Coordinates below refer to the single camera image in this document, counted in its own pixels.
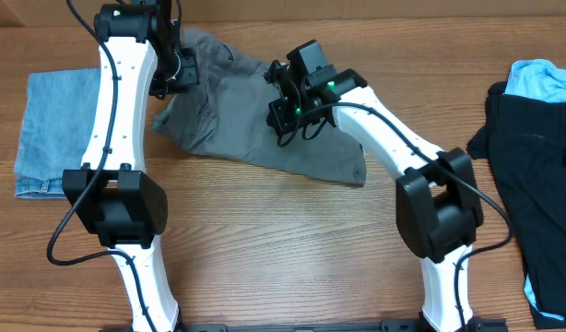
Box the grey shorts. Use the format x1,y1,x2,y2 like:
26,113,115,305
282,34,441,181
152,29,367,185

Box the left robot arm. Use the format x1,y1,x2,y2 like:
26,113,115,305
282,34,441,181
47,0,199,331

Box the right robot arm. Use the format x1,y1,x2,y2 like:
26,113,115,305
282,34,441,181
264,41,483,331

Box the folded blue denim jeans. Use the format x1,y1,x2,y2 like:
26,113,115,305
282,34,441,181
14,68,100,199

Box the black garment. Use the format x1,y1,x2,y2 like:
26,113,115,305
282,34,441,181
466,82,566,329

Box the light blue garment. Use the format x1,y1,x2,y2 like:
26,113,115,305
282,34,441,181
504,59,566,103

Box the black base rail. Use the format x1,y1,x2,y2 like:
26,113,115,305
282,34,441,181
98,316,509,332

